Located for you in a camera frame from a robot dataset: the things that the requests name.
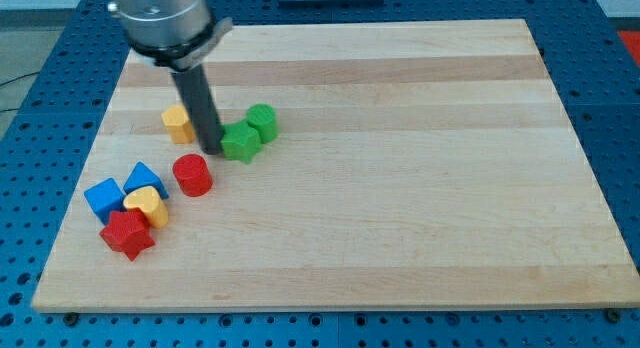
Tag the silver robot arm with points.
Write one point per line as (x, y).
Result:
(174, 34)

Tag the red cylinder block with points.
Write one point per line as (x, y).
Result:
(192, 174)

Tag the green star block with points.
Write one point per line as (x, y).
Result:
(240, 142)

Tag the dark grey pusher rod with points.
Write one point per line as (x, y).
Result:
(194, 91)

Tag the blue triangle block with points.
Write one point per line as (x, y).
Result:
(142, 176)

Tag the green cylinder block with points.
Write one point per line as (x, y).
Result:
(262, 117)

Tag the red star block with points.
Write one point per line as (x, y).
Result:
(127, 232)

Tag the wooden board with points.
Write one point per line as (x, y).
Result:
(418, 166)

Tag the blue cube block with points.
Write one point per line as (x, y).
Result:
(103, 198)

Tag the yellow heart block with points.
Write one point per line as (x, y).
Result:
(148, 200)

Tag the yellow hexagon block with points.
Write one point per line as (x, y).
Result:
(178, 124)

